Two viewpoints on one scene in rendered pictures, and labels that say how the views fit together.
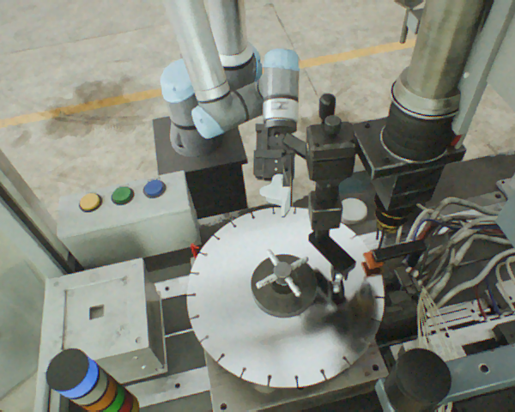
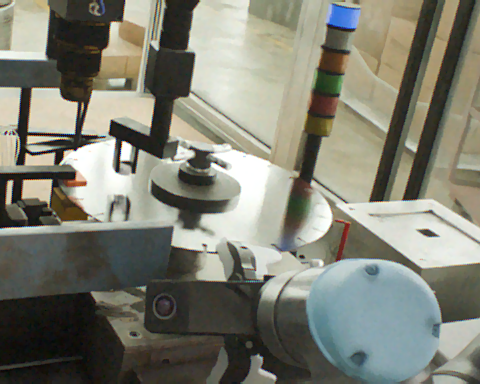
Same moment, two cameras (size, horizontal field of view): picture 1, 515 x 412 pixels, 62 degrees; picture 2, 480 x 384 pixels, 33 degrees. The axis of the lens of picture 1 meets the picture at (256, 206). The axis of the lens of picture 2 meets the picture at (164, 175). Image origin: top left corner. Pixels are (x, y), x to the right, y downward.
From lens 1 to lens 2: 125 cm
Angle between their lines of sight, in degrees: 104
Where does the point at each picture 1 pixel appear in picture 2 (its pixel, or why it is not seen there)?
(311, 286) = (158, 174)
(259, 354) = not seen: hidden behind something
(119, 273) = (437, 256)
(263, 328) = not seen: hidden behind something
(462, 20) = not seen: outside the picture
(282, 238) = (213, 222)
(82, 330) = (425, 221)
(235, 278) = (262, 196)
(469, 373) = (7, 54)
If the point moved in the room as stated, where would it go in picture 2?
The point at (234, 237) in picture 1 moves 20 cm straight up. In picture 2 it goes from (290, 228) to (330, 53)
